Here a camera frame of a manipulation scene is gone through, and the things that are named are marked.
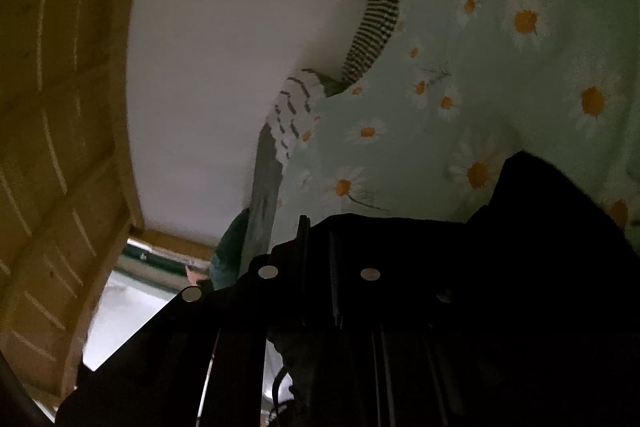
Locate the daisy print duvet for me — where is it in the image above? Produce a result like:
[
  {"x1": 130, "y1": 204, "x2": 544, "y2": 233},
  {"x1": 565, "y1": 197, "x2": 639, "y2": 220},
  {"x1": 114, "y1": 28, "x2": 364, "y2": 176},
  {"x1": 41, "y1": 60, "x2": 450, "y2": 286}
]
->
[{"x1": 277, "y1": 0, "x2": 640, "y2": 254}]

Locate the black zip jacket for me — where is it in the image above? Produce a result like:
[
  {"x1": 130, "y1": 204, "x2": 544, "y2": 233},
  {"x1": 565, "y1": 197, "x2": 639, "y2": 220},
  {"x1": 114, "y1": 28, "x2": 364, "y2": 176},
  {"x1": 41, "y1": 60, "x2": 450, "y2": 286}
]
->
[{"x1": 265, "y1": 151, "x2": 640, "y2": 427}]

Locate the wooden bunk bed frame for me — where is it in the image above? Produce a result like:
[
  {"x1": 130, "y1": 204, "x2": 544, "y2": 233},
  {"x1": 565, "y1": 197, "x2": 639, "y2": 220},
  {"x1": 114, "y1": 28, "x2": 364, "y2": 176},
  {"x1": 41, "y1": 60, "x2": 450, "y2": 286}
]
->
[{"x1": 0, "y1": 0, "x2": 217, "y2": 414}]

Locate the teal pillow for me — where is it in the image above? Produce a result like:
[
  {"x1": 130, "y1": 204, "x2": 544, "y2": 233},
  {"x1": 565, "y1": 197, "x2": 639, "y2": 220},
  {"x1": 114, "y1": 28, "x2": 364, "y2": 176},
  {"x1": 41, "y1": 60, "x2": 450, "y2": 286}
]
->
[{"x1": 210, "y1": 208, "x2": 252, "y2": 291}]

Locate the green framed window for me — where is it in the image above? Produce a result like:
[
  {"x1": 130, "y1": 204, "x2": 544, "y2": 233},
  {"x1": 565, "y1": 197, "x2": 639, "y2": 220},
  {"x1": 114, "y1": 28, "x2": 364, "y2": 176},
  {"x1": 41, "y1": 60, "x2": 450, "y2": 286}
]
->
[{"x1": 82, "y1": 238, "x2": 212, "y2": 371}]

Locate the white striped pillow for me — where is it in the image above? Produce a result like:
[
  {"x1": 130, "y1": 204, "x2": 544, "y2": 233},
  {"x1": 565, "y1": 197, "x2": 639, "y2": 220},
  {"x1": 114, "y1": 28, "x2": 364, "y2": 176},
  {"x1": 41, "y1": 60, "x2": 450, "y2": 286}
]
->
[{"x1": 270, "y1": 69, "x2": 332, "y2": 164}]

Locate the grey blanket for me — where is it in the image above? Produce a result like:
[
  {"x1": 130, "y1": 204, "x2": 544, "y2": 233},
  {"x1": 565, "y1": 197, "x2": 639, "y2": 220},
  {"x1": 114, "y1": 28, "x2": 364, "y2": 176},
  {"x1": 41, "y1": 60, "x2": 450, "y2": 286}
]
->
[{"x1": 244, "y1": 122, "x2": 284, "y2": 279}]

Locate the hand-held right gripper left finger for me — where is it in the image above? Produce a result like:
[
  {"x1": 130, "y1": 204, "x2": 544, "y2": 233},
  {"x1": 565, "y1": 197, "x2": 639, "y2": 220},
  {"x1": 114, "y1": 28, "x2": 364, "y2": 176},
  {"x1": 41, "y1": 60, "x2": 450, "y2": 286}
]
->
[{"x1": 57, "y1": 214, "x2": 311, "y2": 427}]

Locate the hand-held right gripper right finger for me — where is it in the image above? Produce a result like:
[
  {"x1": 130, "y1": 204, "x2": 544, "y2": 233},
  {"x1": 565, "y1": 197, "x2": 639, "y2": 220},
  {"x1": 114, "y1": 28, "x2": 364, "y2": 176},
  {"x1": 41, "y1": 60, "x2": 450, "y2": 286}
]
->
[{"x1": 327, "y1": 227, "x2": 501, "y2": 427}]

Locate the grey striped cloth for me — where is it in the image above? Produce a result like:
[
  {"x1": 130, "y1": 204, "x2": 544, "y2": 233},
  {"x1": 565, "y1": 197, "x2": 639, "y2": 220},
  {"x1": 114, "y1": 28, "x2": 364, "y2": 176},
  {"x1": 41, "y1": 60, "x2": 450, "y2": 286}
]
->
[{"x1": 341, "y1": 0, "x2": 407, "y2": 88}]

